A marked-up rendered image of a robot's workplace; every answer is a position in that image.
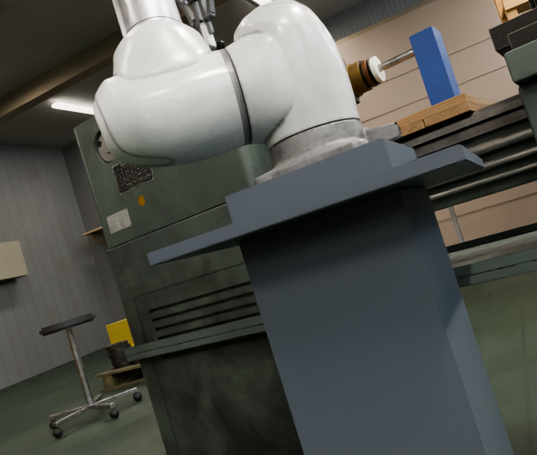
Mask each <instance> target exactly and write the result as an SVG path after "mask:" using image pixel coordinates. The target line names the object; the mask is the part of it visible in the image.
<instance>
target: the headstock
mask: <svg viewBox="0 0 537 455"><path fill-rule="evenodd" d="M74 135H75V137H76V140H77V144H78V147H79V152H80V155H81V159H82V162H83V164H84V168H85V171H86V174H87V177H88V183H89V186H90V189H91V192H92V195H93V198H94V201H95V204H96V208H97V213H98V216H99V219H100V222H101V226H102V228H103V232H104V235H105V238H106V243H107V247H108V249H110V248H112V247H115V246H119V245H121V244H123V243H125V242H128V241H130V240H133V239H135V238H138V237H141V236H143V235H146V234H148V233H151V232H153V231H155V230H157V229H160V228H164V227H166V226H169V225H170V224H173V223H175V222H178V221H180V220H183V219H185V218H188V217H191V216H193V215H196V214H198V213H200V212H202V211H205V210H207V209H211V208H214V207H216V206H218V205H220V204H223V203H225V202H226V200H225V197H226V196H227V195H230V194H233V193H235V192H238V191H241V190H244V189H247V188H249V187H252V186H254V185H255V183H254V180H255V179H256V178H258V177H260V176H262V175H263V174H265V173H267V172H269V170H270V171H271V170H272V169H273V167H271V166H273V164H272V160H271V155H270V152H269V149H268V146H267V144H248V145H245V146H242V147H239V148H236V149H235V150H232V151H230V152H227V153H223V154H221V155H218V156H214V157H211V158H208V159H205V160H201V161H197V162H191V163H186V164H182V165H177V166H171V167H158V168H151V167H137V166H132V165H129V164H127V163H126V162H120V161H118V160H116V159H115V158H114V157H113V156H112V154H111V153H110V151H109V149H108V147H107V145H106V142H105V140H104V137H103V135H102V134H101V131H100V129H99V127H98V124H97V120H96V119H95V116H93V117H91V118H90V119H89V120H87V121H85V122H84V123H82V124H80V125H78V126H76V127H75V128H74ZM259 148H260V149H259ZM260 150H261V151H260ZM262 156H263V157H262ZM261 157H262V158H261ZM267 159H268V160H267ZM270 164H271V165H270ZM265 166H266V167H269V168H266V167H265ZM270 168H272V169H270ZM267 170H268V171H267Z"/></svg>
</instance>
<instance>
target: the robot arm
mask: <svg viewBox="0 0 537 455"><path fill-rule="evenodd" d="M112 1H113V4H114V8H115V10H116V16H117V19H118V22H119V25H120V28H121V32H122V34H123V37H124V39H123V40H122V41H121V42H120V43H119V45H118V47H117V48H116V51H115V54H114V59H113V61H114V73H113V74H114V77H112V78H110V79H106V80H104V81H103V82H102V84H101V85H100V87H99V89H98V90H97V93H96V95H95V102H94V105H93V113H94V116H95V119H96V120H97V124H98V127H99V129H100V131H101V134H102V135H103V137H104V140H105V142H106V145H107V147H108V149H109V151H110V153H111V154H112V156H113V157H114V158H115V159H116V160H118V161H120V162H123V163H127V164H129V165H132V166H137V167H151V168H158V167H171V166H177V165H182V164H186V163H194V162H197V161H201V160H205V159H208V158H211V157H214V156H218V155H221V154H223V153H227V152H230V151H232V150H235V149H236V148H239V147H242V146H245V145H248V144H267V146H268V149H269V152H270V155H271V160H272V164H273V169H272V170H271V171H269V172H267V173H265V174H263V175H262V176H260V177H258V178H256V179H255V180H254V183H255V185H256V184H259V183H262V182H264V181H269V180H270V179H273V178H276V177H278V176H281V175H284V174H285V173H288V172H292V171H295V170H298V169H300V168H302V167H305V166H307V165H310V164H313V163H316V162H318V161H321V160H324V159H326V158H329V157H331V156H333V155H336V154H339V153H343V152H345V151H347V150H350V149H353V148H355V147H358V146H360V145H362V144H367V143H369V142H372V141H374V140H376V139H379V138H384V139H387V140H390V141H395V140H397V139H398V138H400V137H402V131H401V128H400V126H399V125H397V122H394V123H390V124H386V125H379V126H375V127H371V128H367V127H363V126H362V124H361V121H360V118H359V114H358V112H357V108H356V100H355V96H354V92H353V89H352V86H351V83H350V80H349V77H348V74H347V70H346V67H345V65H344V62H343V60H342V58H341V55H340V53H339V51H338V47H337V45H336V44H335V42H334V40H333V38H332V37H331V35H330V33H329V31H328V30H327V28H326V27H325V25H324V24H323V23H322V22H321V20H320V19H319V18H318V16H317V15H315V14H314V13H313V12H312V11H311V10H310V9H309V7H307V6H305V5H302V4H300V3H298V2H296V1H292V0H276V1H272V2H269V3H266V4H264V5H260V6H258V7H257V8H255V9H254V11H252V12H251V13H250V14H249V15H247V16H246V17H245V18H244V19H243V20H242V22H241V23H240V24H239V25H238V27H237V29H236V31H235V34H234V41H235V42H233V43H232V44H230V45H229V46H227V47H226V48H225V49H222V50H218V51H211V49H214V48H216V47H217V45H216V43H215V40H214V36H213V33H214V29H213V26H212V23H211V22H212V20H213V18H216V11H215V2H214V0H188V1H189V4H190V6H191V9H192V11H191V10H190V7H189V6H188V3H187V1H186V0H180V1H179V0H178V1H177V5H178V6H180V7H181V9H182V11H183V13H185V15H186V17H187V19H188V20H189V22H190V25H191V26H192V27H194V28H198V29H199V32H200V34H199V33H198V32H197V31H196V30H194V29H193V28H191V27H189V26H188V25H186V24H184V23H182V21H181V17H180V14H179V11H178V8H177V5H176V2H175V0H112ZM203 38H204V40H205V41H204V40H203ZM210 48H211V49H210Z"/></svg>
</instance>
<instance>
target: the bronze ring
mask: <svg viewBox="0 0 537 455"><path fill-rule="evenodd" d="M369 60H370V58H367V59H364V60H358V61H356V62H354V63H352V64H350V63H348V64H347V65H346V70H347V74H348V77H349V80H350V83H351V86H352V89H353V92H354V93H355V94H356V95H357V96H359V97H362V96H363V95H364V93H366V92H367V91H369V90H372V89H373V87H375V86H378V85H379V84H381V82H378V81H377V80H376V79H375V77H374V75H373V73H372V71H371V69H370V65H369Z"/></svg>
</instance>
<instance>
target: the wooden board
mask: <svg viewBox="0 0 537 455"><path fill-rule="evenodd" d="M492 104H494V103H492V102H489V101H486V100H484V99H482V98H479V97H474V96H472V95H469V94H467V93H462V94H460V95H457V96H455V97H452V98H450V99H447V100H445V101H442V102H440V103H439V104H436V105H434V106H431V107H427V108H425V109H423V110H421V111H419V112H416V113H414V114H411V115H409V116H406V117H404V118H401V119H399V120H397V121H394V122H397V125H399V126H400V128H401V131H402V137H400V138H398V139H397V140H395V141H394V142H397V141H400V140H402V139H404V138H407V137H409V136H412V135H416V134H418V133H420V132H422V131H425V130H428V129H430V128H433V127H434V126H437V125H441V124H443V123H446V122H448V121H450V120H453V119H455V118H458V117H460V116H463V115H466V114H469V113H471V112H474V111H476V110H478V109H480V108H483V107H487V106H490V105H492ZM394 122H393V123H394Z"/></svg>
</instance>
